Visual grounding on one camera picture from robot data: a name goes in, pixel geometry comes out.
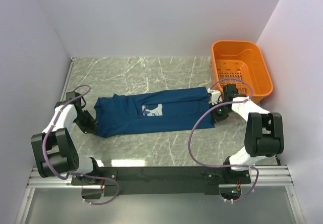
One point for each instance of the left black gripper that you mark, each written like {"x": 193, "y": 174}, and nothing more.
{"x": 91, "y": 127}

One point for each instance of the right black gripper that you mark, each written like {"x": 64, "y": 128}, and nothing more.
{"x": 215, "y": 118}

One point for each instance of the orange plastic basket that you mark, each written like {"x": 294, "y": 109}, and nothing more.
{"x": 241, "y": 60}

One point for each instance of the blue t shirt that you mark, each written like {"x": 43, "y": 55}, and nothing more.
{"x": 163, "y": 111}

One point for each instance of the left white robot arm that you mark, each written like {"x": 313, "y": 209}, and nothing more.
{"x": 54, "y": 144}

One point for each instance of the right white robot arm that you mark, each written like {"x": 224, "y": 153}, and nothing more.
{"x": 263, "y": 136}

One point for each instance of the black base beam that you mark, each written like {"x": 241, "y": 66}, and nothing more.
{"x": 172, "y": 179}

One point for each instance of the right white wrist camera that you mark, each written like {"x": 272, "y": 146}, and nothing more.
{"x": 215, "y": 96}

